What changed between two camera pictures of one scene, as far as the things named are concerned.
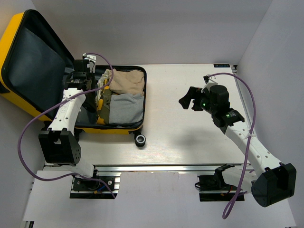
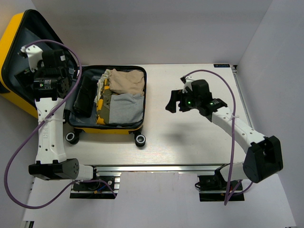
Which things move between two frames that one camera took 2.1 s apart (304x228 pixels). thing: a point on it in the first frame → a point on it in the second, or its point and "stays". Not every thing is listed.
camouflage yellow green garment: x=102 y=109 stays
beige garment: x=128 y=82 stays
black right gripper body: x=202 y=102 → x=187 y=101
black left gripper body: x=91 y=77 → x=26 y=78
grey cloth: x=126 y=108 stays
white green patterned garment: x=106 y=74 stays
